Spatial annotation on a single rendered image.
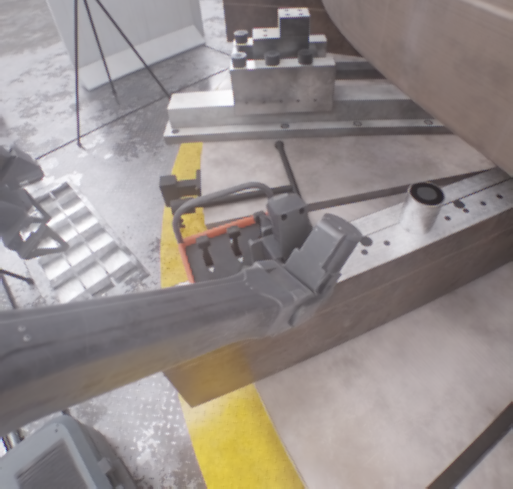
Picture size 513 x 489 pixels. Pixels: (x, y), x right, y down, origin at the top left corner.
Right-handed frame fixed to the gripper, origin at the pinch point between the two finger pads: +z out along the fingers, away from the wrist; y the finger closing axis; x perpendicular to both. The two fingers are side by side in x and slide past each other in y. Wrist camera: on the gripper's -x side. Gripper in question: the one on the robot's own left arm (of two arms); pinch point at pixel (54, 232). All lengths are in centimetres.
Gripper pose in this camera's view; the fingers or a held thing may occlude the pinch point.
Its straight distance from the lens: 73.3
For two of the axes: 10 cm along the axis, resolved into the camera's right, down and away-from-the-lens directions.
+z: 4.2, 3.0, 8.6
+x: -6.2, 7.9, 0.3
